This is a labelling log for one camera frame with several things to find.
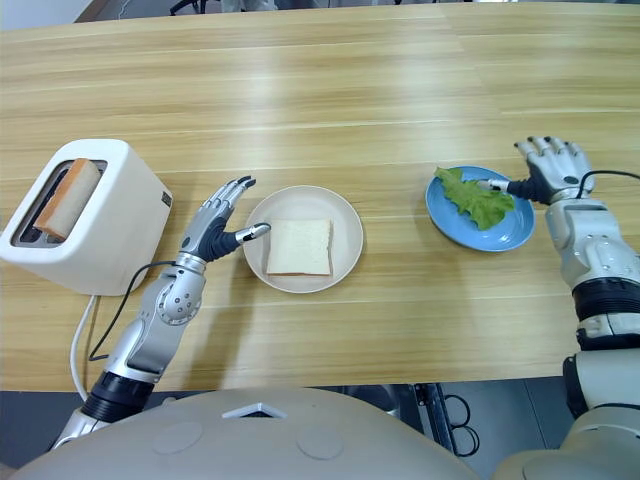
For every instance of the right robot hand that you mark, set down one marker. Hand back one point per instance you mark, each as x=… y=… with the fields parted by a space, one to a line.
x=554 y=170

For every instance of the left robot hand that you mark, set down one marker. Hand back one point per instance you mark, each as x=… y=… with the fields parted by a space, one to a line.
x=214 y=227

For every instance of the green lettuce leaf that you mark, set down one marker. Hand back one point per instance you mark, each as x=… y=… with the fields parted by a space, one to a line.
x=475 y=197

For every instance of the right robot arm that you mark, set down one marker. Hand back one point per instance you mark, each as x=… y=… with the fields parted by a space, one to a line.
x=590 y=310

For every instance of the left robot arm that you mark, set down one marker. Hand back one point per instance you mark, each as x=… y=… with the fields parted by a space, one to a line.
x=152 y=325

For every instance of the blue round plate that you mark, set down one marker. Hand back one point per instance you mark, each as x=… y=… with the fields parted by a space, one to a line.
x=500 y=230

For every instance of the bread slice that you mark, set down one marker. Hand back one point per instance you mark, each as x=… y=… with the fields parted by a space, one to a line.
x=300 y=247
x=70 y=197

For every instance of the cream round plate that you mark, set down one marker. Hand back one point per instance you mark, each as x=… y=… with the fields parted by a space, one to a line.
x=302 y=239

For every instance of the cream toaster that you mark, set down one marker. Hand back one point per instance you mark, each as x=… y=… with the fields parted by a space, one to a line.
x=107 y=220

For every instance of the robot body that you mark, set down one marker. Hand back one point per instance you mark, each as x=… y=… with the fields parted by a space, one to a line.
x=250 y=440

